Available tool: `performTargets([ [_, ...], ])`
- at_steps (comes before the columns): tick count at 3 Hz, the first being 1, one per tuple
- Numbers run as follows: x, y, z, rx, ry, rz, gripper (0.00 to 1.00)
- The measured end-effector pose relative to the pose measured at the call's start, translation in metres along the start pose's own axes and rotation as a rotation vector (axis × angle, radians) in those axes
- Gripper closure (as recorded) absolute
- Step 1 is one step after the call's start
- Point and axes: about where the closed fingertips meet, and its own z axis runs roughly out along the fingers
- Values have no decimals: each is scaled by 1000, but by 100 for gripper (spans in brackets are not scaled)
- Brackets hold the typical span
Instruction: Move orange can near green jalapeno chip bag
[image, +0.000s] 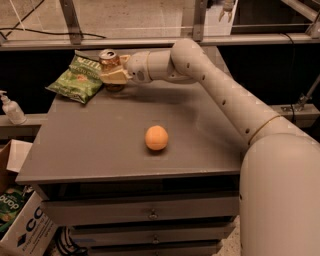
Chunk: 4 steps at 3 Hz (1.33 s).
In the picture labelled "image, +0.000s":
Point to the orange soda can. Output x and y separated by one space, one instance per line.
110 59

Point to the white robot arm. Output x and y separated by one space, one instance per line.
279 190

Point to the brown cardboard box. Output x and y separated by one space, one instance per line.
12 157

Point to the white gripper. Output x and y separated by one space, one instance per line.
137 67

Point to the white pump bottle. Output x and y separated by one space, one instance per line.
12 109

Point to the grey drawer cabinet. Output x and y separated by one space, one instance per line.
96 176

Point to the green snack package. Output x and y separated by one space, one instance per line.
12 201

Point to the grey metal window frame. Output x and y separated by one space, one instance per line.
93 24

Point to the orange ball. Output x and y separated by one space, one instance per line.
156 138

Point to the white cardboard box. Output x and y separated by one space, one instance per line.
30 233

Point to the green jalapeno chip bag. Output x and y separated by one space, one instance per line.
80 82

